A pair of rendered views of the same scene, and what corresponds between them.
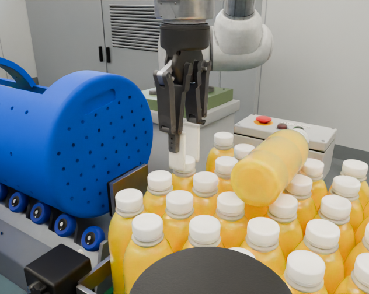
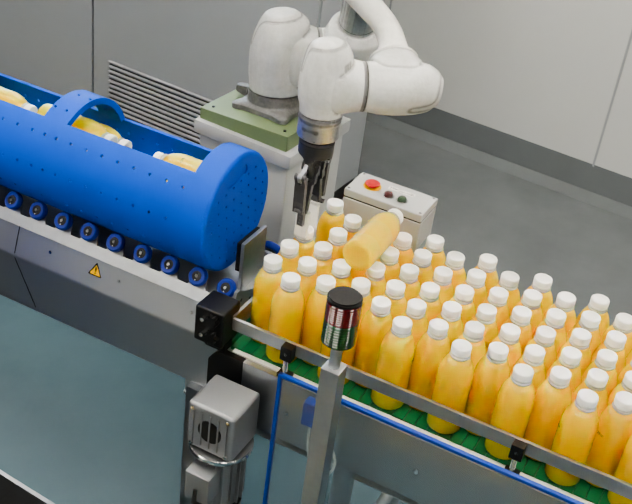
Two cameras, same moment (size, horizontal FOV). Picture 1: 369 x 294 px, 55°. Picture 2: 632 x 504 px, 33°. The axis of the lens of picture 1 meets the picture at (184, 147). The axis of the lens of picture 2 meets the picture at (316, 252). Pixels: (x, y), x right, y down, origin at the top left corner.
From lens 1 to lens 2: 1.70 m
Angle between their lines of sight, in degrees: 14
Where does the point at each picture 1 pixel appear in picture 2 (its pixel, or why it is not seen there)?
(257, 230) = (357, 284)
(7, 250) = (125, 297)
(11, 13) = not seen: outside the picture
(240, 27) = (357, 47)
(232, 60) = not seen: hidden behind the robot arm
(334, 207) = (407, 272)
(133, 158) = (250, 217)
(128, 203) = (274, 264)
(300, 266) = (378, 303)
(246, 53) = not seen: hidden behind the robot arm
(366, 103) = (578, 70)
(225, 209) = (338, 270)
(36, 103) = (191, 180)
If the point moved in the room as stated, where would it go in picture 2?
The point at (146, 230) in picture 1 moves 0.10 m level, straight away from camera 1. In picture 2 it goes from (292, 282) to (282, 255)
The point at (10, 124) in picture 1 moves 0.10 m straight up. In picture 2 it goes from (166, 194) to (168, 153)
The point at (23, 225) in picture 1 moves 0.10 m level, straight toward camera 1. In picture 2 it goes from (148, 275) to (168, 298)
